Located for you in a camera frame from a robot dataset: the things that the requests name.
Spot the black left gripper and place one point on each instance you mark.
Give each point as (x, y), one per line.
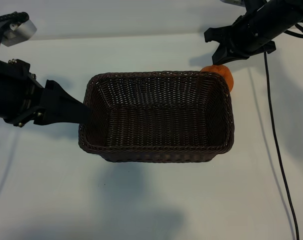
(11, 92)

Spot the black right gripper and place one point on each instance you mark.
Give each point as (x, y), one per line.
(251, 37)

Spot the orange citrus fruit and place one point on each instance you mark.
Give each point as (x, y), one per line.
(225, 73)

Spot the dark brown wicker basket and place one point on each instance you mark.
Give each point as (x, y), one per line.
(156, 125)

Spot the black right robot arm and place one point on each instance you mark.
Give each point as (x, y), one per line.
(286, 15)

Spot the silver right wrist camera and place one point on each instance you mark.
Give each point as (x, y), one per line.
(232, 2)

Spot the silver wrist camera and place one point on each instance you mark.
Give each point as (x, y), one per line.
(24, 31)
(232, 2)

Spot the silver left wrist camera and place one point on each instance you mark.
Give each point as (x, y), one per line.
(24, 31)

